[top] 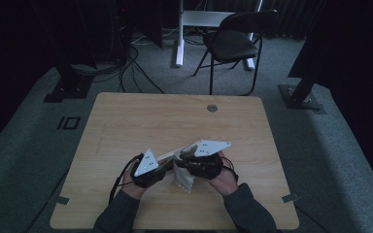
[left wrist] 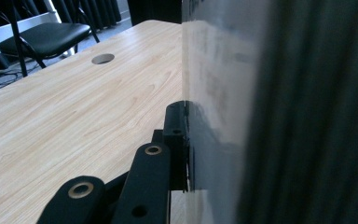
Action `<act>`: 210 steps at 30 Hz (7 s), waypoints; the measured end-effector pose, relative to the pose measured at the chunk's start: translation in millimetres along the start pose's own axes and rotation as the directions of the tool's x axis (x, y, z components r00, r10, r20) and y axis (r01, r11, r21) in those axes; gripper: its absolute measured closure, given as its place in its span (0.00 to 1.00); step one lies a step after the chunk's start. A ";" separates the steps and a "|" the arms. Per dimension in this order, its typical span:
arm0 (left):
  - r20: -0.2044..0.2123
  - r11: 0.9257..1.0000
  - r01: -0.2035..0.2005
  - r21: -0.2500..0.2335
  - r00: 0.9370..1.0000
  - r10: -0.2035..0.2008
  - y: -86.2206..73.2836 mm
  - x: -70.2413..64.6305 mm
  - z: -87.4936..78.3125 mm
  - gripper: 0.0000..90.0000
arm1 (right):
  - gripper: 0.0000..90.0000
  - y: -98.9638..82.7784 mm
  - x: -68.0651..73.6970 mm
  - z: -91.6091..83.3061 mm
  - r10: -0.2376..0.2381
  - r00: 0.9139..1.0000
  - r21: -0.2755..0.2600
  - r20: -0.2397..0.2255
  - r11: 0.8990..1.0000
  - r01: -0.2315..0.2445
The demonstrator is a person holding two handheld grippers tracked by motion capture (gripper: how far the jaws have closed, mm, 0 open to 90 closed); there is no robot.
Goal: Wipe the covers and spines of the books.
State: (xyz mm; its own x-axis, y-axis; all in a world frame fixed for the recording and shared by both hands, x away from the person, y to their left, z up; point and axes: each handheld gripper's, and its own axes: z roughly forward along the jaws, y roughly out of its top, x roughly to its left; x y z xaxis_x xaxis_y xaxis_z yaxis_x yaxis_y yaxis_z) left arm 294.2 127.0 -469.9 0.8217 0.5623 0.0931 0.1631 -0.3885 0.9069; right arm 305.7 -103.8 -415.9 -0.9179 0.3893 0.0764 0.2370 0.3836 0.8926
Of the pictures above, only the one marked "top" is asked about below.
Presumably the black panel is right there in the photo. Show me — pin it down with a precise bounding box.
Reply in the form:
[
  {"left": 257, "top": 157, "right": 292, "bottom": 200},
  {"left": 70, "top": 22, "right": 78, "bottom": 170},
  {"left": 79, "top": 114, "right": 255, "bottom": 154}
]
[{"left": 132, "top": 0, "right": 164, "bottom": 50}]

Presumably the right hand-held gripper black cable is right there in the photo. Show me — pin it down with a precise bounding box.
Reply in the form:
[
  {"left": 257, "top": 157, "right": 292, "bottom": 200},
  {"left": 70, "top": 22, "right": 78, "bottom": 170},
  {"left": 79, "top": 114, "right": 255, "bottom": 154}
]
[{"left": 220, "top": 156, "right": 241, "bottom": 183}]

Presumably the grey tape strip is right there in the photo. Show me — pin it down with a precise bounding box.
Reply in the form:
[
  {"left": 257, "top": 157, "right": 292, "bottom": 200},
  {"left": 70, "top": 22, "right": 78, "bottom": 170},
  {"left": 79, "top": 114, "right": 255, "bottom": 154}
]
[
  {"left": 281, "top": 192, "right": 301, "bottom": 204},
  {"left": 54, "top": 195, "right": 71, "bottom": 206}
]

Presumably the person's right hand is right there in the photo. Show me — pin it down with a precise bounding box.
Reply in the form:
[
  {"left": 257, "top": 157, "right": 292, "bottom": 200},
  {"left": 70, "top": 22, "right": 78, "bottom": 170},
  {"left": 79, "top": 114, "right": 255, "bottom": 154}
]
[{"left": 208, "top": 159, "right": 241, "bottom": 197}]

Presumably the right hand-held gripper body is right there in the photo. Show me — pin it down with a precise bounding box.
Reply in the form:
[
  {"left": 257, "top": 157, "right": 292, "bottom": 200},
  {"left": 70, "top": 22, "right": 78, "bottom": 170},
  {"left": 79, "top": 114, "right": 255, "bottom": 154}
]
[{"left": 183, "top": 139, "right": 233, "bottom": 181}]

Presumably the black folding chair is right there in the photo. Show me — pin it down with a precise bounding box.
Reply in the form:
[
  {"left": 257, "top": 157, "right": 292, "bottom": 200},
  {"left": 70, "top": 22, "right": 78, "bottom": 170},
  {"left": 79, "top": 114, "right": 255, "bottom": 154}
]
[{"left": 192, "top": 9, "right": 280, "bottom": 97}]

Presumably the person's left hand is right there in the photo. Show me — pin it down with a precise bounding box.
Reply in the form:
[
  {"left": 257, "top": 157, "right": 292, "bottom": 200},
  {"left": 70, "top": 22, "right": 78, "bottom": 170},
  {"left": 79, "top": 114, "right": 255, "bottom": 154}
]
[{"left": 120, "top": 168, "right": 151, "bottom": 200}]

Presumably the bundle of black floor cables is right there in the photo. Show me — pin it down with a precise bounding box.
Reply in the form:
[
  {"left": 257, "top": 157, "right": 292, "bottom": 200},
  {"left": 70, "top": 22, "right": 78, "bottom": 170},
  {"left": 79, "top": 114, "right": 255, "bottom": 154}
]
[{"left": 70, "top": 40, "right": 167, "bottom": 95}]

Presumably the white desk frame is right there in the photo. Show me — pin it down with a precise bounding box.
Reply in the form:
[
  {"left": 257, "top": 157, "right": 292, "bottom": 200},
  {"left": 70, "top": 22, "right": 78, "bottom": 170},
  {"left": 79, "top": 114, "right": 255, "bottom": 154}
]
[{"left": 174, "top": 0, "right": 264, "bottom": 71}]

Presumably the hand-held gripper black cable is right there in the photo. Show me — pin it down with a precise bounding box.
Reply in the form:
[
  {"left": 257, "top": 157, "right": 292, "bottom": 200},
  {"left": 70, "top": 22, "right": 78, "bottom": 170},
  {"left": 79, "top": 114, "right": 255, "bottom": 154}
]
[
  {"left": 108, "top": 152, "right": 144, "bottom": 206},
  {"left": 220, "top": 156, "right": 241, "bottom": 183}
]

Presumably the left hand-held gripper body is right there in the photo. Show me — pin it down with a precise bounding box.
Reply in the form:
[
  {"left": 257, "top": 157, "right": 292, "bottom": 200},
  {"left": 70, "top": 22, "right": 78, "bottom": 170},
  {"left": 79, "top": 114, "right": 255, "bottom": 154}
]
[{"left": 130, "top": 149, "right": 175, "bottom": 189}]

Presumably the black metal stand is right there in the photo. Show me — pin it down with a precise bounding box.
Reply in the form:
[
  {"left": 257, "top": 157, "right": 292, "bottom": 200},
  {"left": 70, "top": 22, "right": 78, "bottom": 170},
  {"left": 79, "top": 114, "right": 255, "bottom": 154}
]
[
  {"left": 278, "top": 48, "right": 327, "bottom": 115},
  {"left": 43, "top": 59, "right": 95, "bottom": 104}
]

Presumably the left hand-held gripper black cable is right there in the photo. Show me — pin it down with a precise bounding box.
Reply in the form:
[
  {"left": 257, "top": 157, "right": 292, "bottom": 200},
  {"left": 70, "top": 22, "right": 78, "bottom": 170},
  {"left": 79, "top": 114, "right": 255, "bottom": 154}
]
[{"left": 108, "top": 152, "right": 144, "bottom": 206}]

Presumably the black equipment rack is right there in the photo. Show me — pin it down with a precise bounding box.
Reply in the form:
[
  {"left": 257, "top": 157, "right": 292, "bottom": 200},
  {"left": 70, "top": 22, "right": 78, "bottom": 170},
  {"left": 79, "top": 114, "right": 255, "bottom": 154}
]
[{"left": 109, "top": 0, "right": 134, "bottom": 66}]

